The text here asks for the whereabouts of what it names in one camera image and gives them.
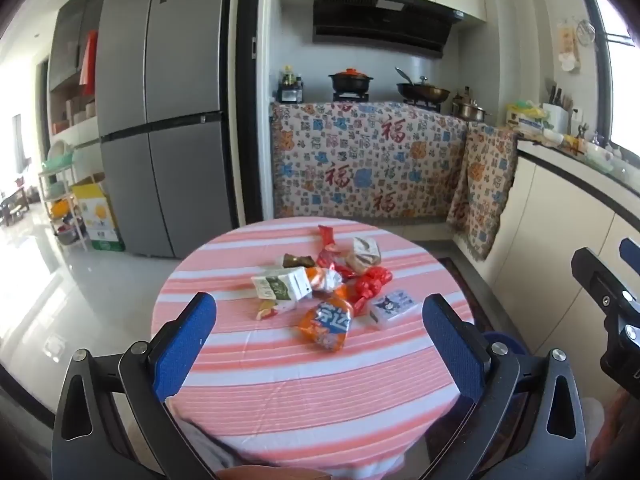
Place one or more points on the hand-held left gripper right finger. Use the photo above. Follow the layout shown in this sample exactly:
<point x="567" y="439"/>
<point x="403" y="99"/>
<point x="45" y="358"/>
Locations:
<point x="455" y="350"/>

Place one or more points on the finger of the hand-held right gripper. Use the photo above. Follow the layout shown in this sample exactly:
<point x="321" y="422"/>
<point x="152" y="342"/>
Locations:
<point x="595" y="280"/>
<point x="631" y="250"/>

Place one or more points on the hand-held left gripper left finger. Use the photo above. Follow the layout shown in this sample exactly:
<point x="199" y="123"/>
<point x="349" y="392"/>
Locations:
<point x="185" y="345"/>

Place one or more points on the blue plastic basket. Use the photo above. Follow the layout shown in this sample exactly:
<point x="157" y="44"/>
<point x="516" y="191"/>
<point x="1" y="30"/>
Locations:
<point x="510" y="342"/>

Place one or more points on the white tissue pack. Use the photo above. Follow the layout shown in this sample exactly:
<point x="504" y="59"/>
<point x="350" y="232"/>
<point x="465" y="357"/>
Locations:
<point x="395" y="307"/>

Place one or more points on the yellow wrapper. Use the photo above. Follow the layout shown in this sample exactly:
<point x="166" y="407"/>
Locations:
<point x="265" y="314"/>

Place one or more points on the red plastic bag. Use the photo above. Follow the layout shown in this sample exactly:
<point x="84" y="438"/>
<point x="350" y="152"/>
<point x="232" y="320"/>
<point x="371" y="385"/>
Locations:
<point x="370" y="282"/>

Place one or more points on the white green milk carton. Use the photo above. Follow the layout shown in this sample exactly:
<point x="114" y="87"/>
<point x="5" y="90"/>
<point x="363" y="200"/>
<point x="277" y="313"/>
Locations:
<point x="280" y="287"/>

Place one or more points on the orange noodle packet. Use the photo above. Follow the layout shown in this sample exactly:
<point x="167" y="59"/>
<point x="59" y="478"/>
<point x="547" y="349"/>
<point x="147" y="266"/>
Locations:
<point x="325" y="325"/>

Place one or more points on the beige paper bag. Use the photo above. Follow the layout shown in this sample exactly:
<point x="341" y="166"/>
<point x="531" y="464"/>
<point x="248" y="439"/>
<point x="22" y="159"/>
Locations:
<point x="365" y="252"/>

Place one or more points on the dark gold wrapper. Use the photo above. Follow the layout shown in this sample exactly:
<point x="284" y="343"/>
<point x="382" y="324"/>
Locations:
<point x="297" y="261"/>

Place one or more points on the orange white plastic bag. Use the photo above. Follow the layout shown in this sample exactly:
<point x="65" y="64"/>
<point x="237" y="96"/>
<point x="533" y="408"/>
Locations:
<point x="322" y="277"/>

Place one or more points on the red snack bag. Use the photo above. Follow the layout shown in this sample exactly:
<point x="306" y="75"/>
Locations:
<point x="332" y="260"/>

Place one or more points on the small red wrapper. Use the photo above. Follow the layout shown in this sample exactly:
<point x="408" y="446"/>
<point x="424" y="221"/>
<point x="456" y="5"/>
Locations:
<point x="326" y="234"/>

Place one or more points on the person's left hand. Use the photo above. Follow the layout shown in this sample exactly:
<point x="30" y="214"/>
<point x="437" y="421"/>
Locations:
<point x="250" y="474"/>

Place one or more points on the pink striped tablecloth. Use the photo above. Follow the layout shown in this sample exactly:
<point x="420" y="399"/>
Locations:
<point x="400" y="385"/>

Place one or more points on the patterned floor mat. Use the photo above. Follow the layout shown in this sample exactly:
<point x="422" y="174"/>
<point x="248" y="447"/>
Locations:
<point x="465" y="285"/>

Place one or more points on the cream kitchen cabinet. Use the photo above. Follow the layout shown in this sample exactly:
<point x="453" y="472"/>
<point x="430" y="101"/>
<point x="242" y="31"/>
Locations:
<point x="560" y="220"/>

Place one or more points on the person's grey clothing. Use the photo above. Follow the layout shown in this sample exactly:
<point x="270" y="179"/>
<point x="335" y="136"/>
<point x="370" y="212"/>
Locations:
<point x="200" y="450"/>

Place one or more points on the small printed blanket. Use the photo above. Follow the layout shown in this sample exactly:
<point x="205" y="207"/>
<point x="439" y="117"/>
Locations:
<point x="485" y="185"/>

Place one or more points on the white knife block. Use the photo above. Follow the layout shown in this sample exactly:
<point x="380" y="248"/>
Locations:
<point x="556" y="112"/>

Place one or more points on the yellow cardboard box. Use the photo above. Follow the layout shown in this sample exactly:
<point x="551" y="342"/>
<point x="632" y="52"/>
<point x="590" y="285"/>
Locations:
<point x="100" y="210"/>

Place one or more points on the yellow green packets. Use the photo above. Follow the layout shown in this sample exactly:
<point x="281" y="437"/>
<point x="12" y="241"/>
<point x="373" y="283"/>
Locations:
<point x="525" y="117"/>

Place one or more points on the window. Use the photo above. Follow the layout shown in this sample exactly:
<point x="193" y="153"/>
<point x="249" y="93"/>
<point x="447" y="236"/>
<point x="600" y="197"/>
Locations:
<point x="620" y="60"/>

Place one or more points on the steel pot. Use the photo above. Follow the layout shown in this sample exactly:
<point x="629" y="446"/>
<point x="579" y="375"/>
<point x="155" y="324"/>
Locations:
<point x="470" y="110"/>

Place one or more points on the large printed blanket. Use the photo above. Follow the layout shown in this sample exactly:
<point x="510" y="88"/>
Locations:
<point x="360" y="160"/>

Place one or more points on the hanging beige bag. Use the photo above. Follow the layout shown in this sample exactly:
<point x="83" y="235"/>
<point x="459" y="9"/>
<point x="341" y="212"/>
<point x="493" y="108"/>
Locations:
<point x="567" y="45"/>

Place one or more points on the white shelf rack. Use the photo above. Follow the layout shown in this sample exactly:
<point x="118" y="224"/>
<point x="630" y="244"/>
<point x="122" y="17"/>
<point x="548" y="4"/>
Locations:
<point x="57" y="165"/>

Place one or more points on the dark wooden furniture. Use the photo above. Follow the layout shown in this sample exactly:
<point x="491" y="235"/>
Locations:
<point x="12" y="205"/>

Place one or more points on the grey refrigerator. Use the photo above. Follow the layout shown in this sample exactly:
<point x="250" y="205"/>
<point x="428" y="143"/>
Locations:
<point x="165" y="110"/>

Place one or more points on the dark wok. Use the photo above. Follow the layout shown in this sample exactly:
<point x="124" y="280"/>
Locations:
<point x="422" y="92"/>

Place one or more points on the oil bottle yellow cap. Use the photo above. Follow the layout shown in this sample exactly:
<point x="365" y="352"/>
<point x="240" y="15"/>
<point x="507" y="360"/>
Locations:
<point x="286" y="77"/>

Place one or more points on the black clay pot orange lid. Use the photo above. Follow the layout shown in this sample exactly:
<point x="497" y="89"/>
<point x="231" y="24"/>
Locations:
<point x="350" y="81"/>

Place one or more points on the red hanging bag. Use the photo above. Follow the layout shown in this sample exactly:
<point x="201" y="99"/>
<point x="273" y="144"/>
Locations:
<point x="90" y="60"/>

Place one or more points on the black range hood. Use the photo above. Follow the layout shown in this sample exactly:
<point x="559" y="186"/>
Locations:
<point x="380" y="22"/>

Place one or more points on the black door frame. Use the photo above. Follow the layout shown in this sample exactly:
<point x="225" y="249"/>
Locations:
<point x="245" y="85"/>

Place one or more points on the grey wall cabinet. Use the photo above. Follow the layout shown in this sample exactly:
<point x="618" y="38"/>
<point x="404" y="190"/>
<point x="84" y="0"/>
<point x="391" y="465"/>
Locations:
<point x="70" y="35"/>

